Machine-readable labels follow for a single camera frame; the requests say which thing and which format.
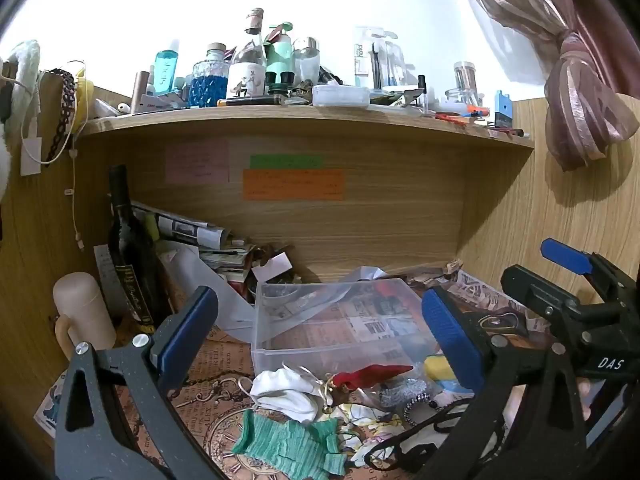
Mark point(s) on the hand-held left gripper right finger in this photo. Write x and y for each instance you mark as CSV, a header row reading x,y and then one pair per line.
x,y
450,335

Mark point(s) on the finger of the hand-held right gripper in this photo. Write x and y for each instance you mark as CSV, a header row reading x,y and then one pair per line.
x,y
565,256
530,287

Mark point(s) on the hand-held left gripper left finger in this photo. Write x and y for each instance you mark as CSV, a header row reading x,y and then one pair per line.
x,y
186,332

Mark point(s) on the red cloth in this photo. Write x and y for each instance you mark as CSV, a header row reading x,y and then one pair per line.
x,y
372,375

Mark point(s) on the clear plastic storage box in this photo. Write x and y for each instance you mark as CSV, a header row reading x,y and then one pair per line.
x,y
345,320

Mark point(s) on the white cloth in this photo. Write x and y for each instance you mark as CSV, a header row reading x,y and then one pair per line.
x,y
285,392

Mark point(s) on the green knitted cloth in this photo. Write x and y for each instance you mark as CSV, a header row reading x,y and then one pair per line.
x,y
287,442

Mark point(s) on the person's right hand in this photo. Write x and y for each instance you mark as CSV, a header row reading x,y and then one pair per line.
x,y
583,400

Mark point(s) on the yellow sponge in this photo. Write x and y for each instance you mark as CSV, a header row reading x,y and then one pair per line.
x,y
439,367

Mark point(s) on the translucent plastic sheet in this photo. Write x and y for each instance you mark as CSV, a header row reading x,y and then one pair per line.
x,y
210,290

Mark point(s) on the vintage printed paper mat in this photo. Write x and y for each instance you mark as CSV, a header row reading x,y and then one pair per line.
x,y
215,375

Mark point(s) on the silver scrunchie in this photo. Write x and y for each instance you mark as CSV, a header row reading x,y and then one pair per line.
x,y
407,391

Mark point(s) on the dark wine bottle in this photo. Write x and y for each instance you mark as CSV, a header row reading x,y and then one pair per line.
x,y
130,255

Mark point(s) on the grey ruler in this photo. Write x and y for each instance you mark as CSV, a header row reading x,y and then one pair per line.
x,y
107,275

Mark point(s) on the beige mug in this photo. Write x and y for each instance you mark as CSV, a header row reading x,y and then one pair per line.
x,y
85,312

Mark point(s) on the rolled newspaper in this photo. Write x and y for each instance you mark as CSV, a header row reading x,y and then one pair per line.
x,y
187,227

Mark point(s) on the white paper card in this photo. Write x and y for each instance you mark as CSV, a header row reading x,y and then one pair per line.
x,y
272,267

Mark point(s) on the blue plastic block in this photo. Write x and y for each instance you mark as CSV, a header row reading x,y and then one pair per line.
x,y
503,109

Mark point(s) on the pink sticky note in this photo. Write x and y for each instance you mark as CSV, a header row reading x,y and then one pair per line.
x,y
197,161

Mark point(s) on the orange pen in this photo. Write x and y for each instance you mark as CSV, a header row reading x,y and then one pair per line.
x,y
462,115

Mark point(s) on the pink curtain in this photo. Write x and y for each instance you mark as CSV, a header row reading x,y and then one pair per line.
x,y
575,75

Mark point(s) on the orange sticky note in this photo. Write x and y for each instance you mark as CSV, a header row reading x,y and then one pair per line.
x,y
293,184

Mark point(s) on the green sticky note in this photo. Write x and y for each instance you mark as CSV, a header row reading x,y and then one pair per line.
x,y
286,162

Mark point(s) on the glass jar with sticks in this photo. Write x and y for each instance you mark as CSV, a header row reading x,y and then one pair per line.
x,y
466,82

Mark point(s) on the white paper tag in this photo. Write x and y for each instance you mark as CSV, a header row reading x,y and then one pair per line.
x,y
31,156

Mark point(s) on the wooden shelf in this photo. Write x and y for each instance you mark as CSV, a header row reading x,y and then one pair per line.
x,y
300,125

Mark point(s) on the brown cardboard tube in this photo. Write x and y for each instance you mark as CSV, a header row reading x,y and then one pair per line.
x,y
139,91

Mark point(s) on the black lace headband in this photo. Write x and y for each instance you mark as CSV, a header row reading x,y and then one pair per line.
x,y
64,110

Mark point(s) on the yellow plush item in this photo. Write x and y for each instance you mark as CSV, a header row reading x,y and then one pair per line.
x,y
85,97

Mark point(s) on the blue liquid bottle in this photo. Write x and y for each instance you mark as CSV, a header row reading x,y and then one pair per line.
x,y
166,72

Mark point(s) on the clear plastic case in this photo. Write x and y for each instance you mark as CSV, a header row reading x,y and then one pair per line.
x,y
341,96

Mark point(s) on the clear corked bottle with label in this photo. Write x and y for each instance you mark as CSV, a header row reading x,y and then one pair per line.
x,y
247,70

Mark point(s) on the clear blister package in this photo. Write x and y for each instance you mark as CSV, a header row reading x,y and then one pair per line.
x,y
369,55

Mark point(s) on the mint green pump bottle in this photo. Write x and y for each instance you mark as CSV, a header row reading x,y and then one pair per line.
x,y
279,57

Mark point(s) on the clear glass jar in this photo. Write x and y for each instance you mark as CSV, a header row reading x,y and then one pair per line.
x,y
306,62

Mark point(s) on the white plush toy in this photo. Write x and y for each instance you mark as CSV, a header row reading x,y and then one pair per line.
x,y
24,77

